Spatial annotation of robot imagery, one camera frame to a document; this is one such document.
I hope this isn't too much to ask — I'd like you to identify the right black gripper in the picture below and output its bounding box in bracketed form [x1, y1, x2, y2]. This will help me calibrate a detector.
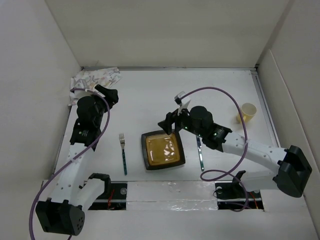
[158, 103, 205, 138]

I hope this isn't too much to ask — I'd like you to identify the knife with teal handle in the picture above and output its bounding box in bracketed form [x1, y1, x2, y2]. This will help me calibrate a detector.
[196, 136, 205, 172]

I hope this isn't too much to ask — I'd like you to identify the floral patterned cloth placemat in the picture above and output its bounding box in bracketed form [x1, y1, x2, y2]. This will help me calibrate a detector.
[70, 67, 122, 96]

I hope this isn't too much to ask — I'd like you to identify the square black amber plate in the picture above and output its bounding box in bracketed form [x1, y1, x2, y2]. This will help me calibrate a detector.
[141, 130, 186, 171]

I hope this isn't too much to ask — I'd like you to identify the fork with teal handle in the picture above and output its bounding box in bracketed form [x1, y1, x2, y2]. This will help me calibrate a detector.
[119, 133, 128, 176]

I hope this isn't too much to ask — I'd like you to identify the yellow mug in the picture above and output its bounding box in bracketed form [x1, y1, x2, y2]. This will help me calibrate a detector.
[240, 102, 257, 123]

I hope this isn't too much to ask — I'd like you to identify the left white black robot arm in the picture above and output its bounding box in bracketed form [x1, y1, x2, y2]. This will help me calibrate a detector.
[29, 84, 119, 239]

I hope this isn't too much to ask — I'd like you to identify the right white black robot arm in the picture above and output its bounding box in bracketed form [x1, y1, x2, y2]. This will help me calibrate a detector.
[158, 106, 312, 198]

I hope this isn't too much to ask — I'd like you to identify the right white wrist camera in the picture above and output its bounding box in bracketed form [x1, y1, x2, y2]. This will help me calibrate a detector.
[174, 91, 191, 109]

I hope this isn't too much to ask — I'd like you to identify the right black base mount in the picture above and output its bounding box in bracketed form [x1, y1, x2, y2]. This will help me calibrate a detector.
[212, 181, 264, 211]

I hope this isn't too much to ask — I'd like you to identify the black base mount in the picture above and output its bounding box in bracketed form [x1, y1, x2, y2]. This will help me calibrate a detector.
[89, 181, 128, 211]
[212, 181, 264, 211]

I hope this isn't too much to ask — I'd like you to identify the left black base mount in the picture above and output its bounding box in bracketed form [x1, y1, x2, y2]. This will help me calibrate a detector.
[89, 181, 128, 211]

